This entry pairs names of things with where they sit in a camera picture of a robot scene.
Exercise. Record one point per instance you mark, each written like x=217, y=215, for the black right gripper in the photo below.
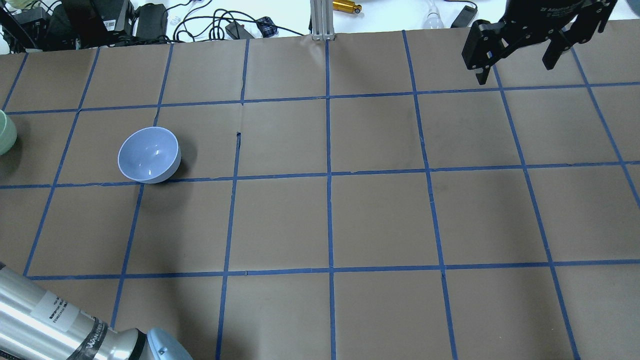
x=542, y=15

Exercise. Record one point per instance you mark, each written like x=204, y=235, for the green ceramic bowl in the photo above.
x=8, y=133

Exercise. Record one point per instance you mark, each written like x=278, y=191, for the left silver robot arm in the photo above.
x=36, y=324

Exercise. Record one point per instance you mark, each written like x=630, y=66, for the blue ceramic bowl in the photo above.
x=150, y=155

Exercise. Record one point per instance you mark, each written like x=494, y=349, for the black power adapter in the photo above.
x=465, y=17

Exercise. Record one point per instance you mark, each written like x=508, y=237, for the white light bulb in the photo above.
x=432, y=19

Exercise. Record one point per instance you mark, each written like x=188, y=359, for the yellow cylindrical tool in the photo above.
x=347, y=6

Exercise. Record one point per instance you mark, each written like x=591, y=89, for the black power brick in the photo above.
x=151, y=21

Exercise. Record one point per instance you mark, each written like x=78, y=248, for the aluminium frame post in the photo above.
x=322, y=24

